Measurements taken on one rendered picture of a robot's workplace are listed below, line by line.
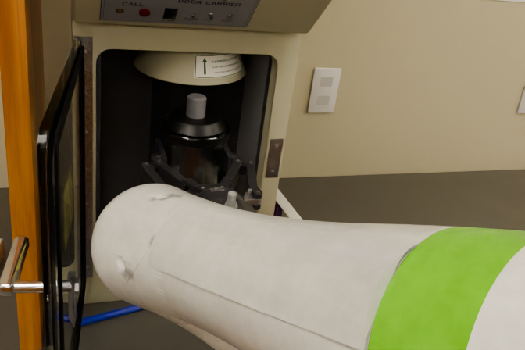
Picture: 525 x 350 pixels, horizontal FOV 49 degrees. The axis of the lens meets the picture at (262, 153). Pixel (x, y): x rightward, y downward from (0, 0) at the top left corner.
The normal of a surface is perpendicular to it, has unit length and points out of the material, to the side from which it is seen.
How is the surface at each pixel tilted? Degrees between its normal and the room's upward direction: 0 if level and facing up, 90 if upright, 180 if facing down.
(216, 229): 39
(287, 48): 90
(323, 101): 90
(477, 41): 90
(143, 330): 0
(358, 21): 90
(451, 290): 44
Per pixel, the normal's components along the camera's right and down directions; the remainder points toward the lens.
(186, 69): 0.10, 0.04
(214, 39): 0.29, 0.44
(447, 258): -0.47, -0.84
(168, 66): -0.25, -0.03
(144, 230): -0.63, -0.52
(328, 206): 0.12, -0.90
